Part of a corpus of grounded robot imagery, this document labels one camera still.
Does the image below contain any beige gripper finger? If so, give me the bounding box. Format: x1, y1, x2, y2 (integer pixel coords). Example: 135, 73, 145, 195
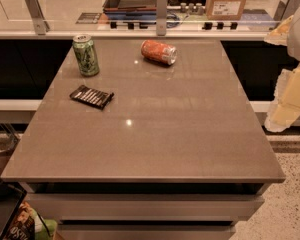
264, 64, 300, 132
264, 15, 294, 46

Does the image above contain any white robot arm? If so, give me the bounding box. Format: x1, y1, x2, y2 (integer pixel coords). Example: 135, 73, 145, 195
264, 5, 300, 132

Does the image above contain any green soda can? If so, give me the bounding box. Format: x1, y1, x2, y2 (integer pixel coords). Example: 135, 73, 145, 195
72, 34, 100, 77

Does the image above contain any cardboard box with label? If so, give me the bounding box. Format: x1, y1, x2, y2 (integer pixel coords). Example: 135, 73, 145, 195
205, 0, 246, 20

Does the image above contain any black striped snack packet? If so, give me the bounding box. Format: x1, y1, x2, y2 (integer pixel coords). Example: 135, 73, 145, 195
69, 85, 114, 110

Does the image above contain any upper grey drawer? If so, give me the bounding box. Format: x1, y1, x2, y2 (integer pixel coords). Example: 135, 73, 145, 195
26, 194, 264, 221

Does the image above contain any grey drawer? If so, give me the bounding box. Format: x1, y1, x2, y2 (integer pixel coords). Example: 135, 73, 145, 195
26, 194, 264, 221
58, 225, 235, 240

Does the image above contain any lower grey drawer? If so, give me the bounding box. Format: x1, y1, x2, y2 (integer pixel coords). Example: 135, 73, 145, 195
58, 225, 235, 240

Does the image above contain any green bag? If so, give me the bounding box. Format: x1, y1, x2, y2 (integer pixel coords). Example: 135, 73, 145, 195
35, 218, 57, 240

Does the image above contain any brown snack bag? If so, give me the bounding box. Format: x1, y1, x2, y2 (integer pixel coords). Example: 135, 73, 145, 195
3, 202, 35, 240

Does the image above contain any black bin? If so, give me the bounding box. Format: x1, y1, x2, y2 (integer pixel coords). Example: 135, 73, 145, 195
0, 182, 26, 240

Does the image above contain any middle metal glass bracket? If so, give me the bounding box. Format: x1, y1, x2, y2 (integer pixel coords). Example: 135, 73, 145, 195
156, 0, 167, 36

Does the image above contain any left metal glass bracket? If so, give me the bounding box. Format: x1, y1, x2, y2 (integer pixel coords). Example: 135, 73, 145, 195
25, 0, 50, 35

